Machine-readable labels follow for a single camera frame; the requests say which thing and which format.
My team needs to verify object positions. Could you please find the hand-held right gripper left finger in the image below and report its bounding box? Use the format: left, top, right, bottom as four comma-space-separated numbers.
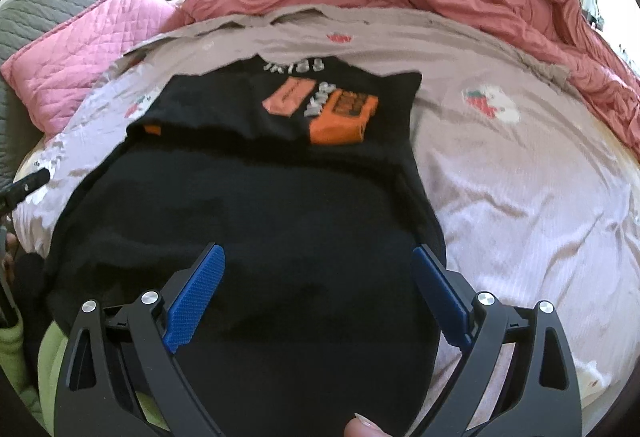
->
59, 242, 226, 437

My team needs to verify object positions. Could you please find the mauve printed blanket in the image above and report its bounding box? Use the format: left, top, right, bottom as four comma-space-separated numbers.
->
10, 7, 640, 418

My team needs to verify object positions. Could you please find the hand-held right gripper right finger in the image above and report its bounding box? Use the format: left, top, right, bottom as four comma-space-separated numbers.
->
412, 244, 583, 437

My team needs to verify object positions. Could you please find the black long-sleeved shirt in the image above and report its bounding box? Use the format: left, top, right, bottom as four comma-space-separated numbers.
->
20, 57, 448, 437

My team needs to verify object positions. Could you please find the person's right hand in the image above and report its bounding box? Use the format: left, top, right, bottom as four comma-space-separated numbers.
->
344, 412, 396, 437

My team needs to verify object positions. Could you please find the pink quilted pillow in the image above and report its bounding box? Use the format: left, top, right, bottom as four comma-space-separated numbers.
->
0, 0, 181, 135

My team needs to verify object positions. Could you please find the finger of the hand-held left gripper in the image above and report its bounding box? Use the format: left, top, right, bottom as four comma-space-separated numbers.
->
0, 167, 52, 218

